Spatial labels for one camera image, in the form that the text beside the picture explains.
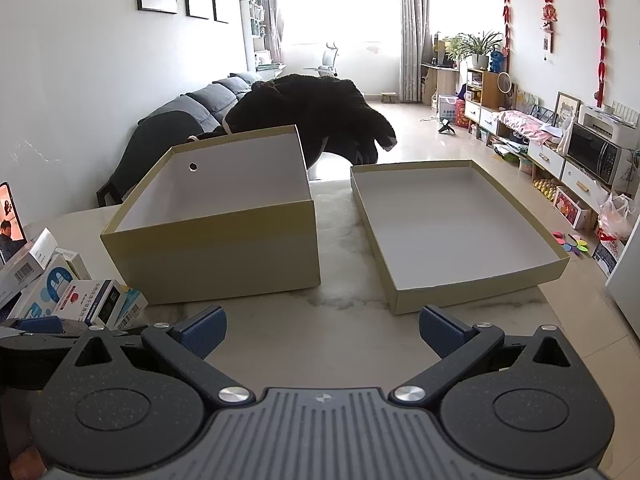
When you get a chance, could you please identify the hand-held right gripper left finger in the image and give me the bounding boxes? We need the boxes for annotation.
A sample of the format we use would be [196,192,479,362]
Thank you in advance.
[70,306,252,407]

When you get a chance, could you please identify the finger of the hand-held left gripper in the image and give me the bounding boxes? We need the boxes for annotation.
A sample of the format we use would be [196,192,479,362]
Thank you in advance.
[0,315,88,390]

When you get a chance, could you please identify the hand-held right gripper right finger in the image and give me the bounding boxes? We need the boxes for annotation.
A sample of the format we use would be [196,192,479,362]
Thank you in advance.
[391,305,576,407]

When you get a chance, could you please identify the blue tooth medicine box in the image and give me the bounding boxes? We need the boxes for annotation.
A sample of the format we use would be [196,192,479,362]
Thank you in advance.
[9,254,77,321]

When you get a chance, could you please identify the white grey medicine box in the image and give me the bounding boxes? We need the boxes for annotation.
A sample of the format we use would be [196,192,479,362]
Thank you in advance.
[0,227,59,308]

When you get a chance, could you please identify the white light-blue medicine box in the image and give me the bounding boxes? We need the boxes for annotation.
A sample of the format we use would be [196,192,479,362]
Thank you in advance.
[114,287,150,332]

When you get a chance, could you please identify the tan cardboard box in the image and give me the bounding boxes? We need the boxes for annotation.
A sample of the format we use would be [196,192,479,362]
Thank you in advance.
[100,124,322,306]

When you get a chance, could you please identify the tan cardboard box lid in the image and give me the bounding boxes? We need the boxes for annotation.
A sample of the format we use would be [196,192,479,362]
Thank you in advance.
[350,160,571,316]

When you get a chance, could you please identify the white marble desktop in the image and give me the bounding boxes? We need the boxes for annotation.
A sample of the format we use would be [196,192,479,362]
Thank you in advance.
[0,152,566,396]

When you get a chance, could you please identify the white red-dot medicine box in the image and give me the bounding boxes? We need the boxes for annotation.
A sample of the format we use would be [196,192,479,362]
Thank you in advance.
[51,279,132,330]

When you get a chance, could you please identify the small white medicine box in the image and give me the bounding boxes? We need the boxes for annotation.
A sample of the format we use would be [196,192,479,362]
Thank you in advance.
[54,247,93,282]

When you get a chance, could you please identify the smartphone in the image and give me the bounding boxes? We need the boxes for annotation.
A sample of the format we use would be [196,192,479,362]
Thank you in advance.
[0,182,27,267]

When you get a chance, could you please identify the colourful paper discs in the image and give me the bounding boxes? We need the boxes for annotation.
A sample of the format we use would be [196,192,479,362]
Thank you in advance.
[552,230,591,257]

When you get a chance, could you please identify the yellow toys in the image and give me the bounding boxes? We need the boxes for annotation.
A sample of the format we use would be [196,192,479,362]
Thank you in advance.
[531,177,559,202]

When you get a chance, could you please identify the red printed gift box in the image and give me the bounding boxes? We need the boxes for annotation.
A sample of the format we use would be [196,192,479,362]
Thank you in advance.
[552,187,592,231]

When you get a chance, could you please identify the white red carton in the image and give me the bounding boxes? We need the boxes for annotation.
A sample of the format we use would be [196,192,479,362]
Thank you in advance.
[592,234,627,279]

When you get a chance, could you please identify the white refrigerator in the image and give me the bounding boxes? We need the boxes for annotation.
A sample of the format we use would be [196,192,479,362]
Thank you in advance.
[605,237,640,313]

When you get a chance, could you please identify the white low drawer cabinet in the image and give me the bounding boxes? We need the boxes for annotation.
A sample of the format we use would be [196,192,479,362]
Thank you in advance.
[464,100,617,223]

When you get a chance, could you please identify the translucent plastic bag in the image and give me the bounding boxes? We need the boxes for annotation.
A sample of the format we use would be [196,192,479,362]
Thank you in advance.
[597,191,640,242]

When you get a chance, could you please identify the pink patterned cloth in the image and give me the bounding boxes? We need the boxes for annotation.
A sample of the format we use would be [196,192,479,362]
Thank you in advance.
[492,109,565,145]

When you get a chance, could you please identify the silver microwave oven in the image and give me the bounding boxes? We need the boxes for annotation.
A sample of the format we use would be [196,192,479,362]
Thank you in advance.
[567,122,632,187]

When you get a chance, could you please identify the grey sofa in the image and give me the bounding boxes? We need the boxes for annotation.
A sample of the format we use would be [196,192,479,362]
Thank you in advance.
[177,72,263,133]

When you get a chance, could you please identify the wooden open cabinet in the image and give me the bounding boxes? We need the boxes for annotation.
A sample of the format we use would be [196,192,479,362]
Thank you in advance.
[465,67,506,111]

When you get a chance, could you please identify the wooden side desk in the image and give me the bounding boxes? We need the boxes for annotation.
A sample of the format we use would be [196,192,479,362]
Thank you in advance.
[421,62,460,107]

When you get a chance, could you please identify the framed cartoon picture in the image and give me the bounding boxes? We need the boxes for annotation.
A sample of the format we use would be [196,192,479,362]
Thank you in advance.
[554,91,582,132]

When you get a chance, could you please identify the white printer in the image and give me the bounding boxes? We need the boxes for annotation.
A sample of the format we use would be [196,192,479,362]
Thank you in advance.
[577,104,640,150]

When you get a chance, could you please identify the blue figurine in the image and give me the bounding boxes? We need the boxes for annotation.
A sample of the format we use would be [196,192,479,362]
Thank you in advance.
[487,45,509,74]

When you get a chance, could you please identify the potted green plant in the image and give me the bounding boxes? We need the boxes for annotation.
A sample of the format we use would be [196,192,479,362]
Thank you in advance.
[444,30,504,69]

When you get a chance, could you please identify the white office chair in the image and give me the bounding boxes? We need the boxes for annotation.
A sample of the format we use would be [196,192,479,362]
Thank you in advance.
[304,41,342,79]

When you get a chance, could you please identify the grey curtain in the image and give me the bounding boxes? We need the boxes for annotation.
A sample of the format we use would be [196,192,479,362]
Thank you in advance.
[399,0,432,104]

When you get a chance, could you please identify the white bookshelf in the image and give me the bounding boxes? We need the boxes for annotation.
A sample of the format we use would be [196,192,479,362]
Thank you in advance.
[239,0,283,72]

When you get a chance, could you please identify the black wire rack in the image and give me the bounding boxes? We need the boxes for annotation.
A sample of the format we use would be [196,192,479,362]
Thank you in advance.
[529,104,560,130]

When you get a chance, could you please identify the red chili string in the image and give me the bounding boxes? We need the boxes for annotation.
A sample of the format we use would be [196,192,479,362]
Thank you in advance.
[593,0,609,109]
[501,0,513,57]

